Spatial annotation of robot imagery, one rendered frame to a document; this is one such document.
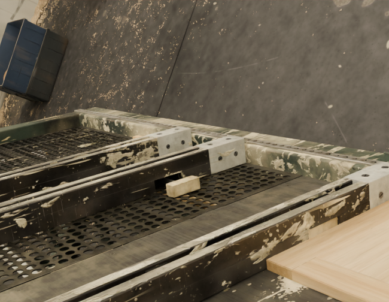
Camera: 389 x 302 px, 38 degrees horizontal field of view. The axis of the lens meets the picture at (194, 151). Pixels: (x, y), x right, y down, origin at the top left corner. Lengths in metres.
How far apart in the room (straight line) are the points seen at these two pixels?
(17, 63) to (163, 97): 1.72
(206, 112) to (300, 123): 0.71
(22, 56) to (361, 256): 4.25
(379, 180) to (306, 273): 0.32
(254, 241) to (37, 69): 4.20
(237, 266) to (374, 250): 0.23
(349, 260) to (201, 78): 2.49
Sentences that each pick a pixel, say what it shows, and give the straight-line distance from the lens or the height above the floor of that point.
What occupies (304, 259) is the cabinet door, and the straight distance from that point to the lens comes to 0.94.
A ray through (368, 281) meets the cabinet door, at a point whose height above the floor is 1.20.
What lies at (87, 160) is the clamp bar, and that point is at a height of 1.22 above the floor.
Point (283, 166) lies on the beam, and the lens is 1.45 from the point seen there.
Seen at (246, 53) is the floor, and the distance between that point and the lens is 3.12.
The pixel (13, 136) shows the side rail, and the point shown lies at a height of 1.14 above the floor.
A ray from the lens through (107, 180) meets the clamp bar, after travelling 1.30.
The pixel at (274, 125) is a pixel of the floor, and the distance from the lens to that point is 2.78.
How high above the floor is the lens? 1.94
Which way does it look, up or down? 38 degrees down
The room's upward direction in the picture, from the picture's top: 69 degrees counter-clockwise
